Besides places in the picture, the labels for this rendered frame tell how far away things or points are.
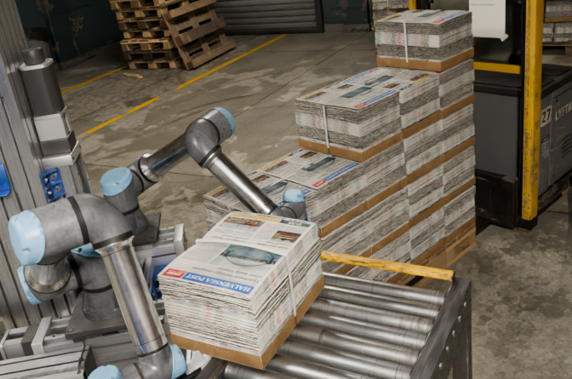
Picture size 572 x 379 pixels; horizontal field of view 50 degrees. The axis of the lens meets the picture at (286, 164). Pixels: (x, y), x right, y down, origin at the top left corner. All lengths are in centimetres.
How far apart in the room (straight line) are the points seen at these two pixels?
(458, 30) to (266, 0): 725
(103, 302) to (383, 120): 140
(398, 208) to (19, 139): 169
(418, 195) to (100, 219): 188
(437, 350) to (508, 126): 223
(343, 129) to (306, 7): 728
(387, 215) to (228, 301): 143
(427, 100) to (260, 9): 748
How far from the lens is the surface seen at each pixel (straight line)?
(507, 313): 311
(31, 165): 196
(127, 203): 231
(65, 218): 144
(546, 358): 290
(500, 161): 380
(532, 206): 366
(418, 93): 285
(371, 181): 270
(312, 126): 274
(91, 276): 187
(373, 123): 263
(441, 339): 168
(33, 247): 144
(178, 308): 167
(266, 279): 154
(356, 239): 270
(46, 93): 196
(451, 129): 314
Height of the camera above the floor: 186
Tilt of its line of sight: 22 degrees down
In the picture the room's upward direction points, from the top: 8 degrees counter-clockwise
